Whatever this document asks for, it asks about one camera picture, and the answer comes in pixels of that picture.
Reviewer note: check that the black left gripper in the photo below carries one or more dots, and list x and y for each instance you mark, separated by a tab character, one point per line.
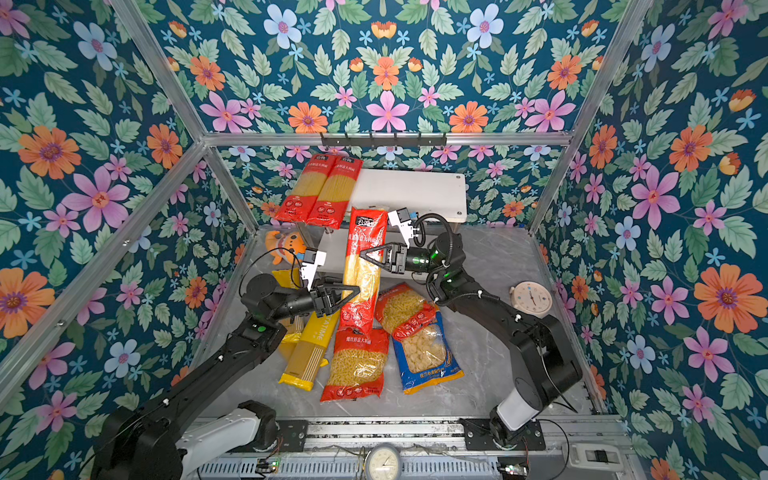
322	298

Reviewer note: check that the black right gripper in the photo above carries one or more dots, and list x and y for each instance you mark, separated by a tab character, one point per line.
401	258

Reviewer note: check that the red spaghetti bag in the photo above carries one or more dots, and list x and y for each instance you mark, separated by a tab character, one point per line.
330	207
299	203
367	230

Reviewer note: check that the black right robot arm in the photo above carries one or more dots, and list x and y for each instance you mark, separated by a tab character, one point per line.
544	364

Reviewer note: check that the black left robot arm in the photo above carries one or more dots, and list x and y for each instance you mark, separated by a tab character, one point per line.
158	441

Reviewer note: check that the white two-tier shelf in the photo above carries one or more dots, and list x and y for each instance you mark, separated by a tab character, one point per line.
419	192

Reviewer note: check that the blue pasta bag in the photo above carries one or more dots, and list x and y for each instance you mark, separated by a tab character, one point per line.
425	358

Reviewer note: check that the red macaroni bag upper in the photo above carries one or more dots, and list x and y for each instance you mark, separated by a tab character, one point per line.
402	312

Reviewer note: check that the red macaroni bag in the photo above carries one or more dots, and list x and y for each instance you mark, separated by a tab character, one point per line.
402	312
357	366

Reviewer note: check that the yellow spaghetti box back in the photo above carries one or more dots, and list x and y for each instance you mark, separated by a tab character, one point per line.
295	325

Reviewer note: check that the yellow spaghetti box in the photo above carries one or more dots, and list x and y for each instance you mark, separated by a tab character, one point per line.
308	355
295	325

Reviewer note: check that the yellow spaghetti box front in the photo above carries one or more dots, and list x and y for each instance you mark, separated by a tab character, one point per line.
308	355

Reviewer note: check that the red macaroni bag front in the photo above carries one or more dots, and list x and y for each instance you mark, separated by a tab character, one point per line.
357	366

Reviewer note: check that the orange plush toy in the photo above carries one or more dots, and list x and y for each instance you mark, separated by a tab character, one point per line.
285	246

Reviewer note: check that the round white clock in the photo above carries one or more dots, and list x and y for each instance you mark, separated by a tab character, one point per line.
531	298

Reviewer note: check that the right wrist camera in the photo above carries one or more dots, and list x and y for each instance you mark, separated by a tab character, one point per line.
403	220

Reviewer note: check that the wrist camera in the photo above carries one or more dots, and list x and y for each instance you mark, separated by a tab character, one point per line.
312	260
403	220

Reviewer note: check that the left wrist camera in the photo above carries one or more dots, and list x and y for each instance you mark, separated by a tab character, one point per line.
312	260

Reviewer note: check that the black hook rail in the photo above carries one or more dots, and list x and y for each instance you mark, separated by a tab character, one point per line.
371	140

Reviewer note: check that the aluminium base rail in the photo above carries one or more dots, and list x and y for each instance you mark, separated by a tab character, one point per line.
430	448

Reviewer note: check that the round gauge front rail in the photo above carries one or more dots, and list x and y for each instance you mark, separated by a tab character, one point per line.
383	462

